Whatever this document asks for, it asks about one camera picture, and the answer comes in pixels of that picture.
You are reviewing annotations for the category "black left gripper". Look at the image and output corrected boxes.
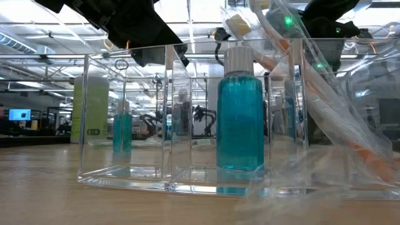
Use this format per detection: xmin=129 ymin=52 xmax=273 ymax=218
xmin=34 ymin=0 xmax=191 ymax=68

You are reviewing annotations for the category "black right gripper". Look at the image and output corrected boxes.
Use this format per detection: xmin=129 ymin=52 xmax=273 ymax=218
xmin=301 ymin=0 xmax=361 ymax=73

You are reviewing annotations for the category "clear acrylic organizer box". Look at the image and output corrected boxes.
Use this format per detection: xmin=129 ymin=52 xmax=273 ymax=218
xmin=77 ymin=37 xmax=400 ymax=201

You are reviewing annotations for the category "white building column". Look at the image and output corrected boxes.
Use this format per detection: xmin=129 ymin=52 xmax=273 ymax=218
xmin=207 ymin=63 xmax=226 ymax=132

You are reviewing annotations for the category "dark computer monitor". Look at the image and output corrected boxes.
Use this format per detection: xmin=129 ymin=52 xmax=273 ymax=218
xmin=378 ymin=99 xmax=400 ymax=125

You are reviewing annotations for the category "green wipes canister white lid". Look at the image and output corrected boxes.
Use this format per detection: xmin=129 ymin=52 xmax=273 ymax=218
xmin=70 ymin=74 xmax=111 ymax=144

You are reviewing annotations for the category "clear plastic scrap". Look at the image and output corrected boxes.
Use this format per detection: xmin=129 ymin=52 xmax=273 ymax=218
xmin=237 ymin=162 xmax=356 ymax=225

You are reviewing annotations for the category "blue-lit computer monitor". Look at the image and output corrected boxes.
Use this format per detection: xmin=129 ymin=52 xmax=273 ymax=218
xmin=8 ymin=108 xmax=32 ymax=122

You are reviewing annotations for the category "black oval cable loop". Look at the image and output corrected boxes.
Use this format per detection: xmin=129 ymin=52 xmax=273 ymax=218
xmin=114 ymin=59 xmax=130 ymax=71

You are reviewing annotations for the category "black ceiling camera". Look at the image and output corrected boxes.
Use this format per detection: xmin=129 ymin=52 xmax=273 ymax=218
xmin=213 ymin=27 xmax=231 ymax=42

